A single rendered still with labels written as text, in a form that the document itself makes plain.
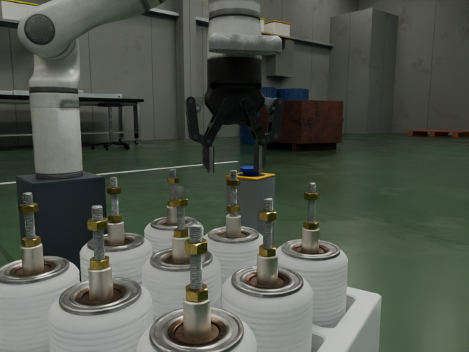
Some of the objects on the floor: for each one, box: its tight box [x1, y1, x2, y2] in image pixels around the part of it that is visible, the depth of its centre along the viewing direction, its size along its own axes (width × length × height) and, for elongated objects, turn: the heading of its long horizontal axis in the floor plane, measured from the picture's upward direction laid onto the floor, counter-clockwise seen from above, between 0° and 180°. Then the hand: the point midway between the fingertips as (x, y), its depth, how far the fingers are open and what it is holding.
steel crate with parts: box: [259, 100, 343, 152], centre depth 536 cm, size 86×103×65 cm
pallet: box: [404, 129, 469, 137], centre depth 945 cm, size 136×94×12 cm
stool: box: [91, 103, 130, 151], centre depth 532 cm, size 52×49×62 cm
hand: (234, 163), depth 56 cm, fingers open, 6 cm apart
